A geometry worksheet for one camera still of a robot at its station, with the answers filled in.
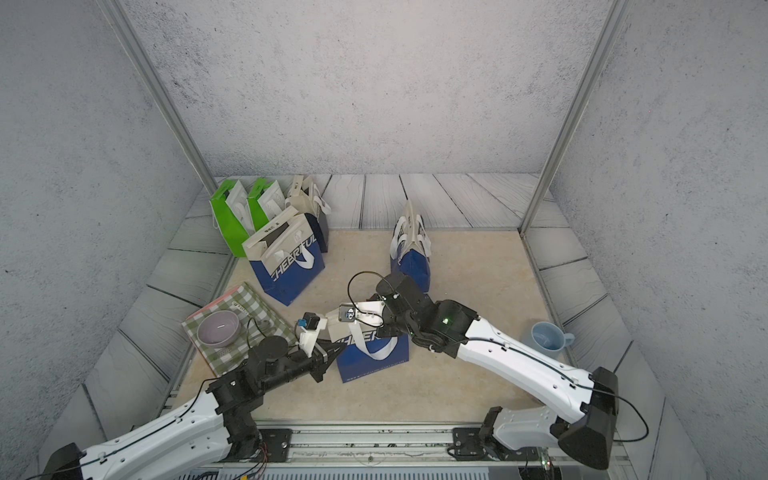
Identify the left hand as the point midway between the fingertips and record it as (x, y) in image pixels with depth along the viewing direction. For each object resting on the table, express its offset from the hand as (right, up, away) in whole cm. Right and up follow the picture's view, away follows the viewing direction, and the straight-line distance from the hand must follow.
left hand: (347, 350), depth 73 cm
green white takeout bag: (-41, +36, +25) cm, 60 cm away
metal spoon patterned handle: (-38, +5, +24) cm, 45 cm away
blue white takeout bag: (-20, +23, +13) cm, 33 cm away
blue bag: (+16, +25, +18) cm, 35 cm away
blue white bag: (+4, -1, 0) cm, 4 cm away
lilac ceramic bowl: (-42, 0, +18) cm, 46 cm away
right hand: (+7, +13, -3) cm, 15 cm away
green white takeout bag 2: (-30, +40, +23) cm, 55 cm away
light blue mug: (+55, 0, +11) cm, 56 cm away
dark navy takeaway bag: (-16, +40, +24) cm, 49 cm away
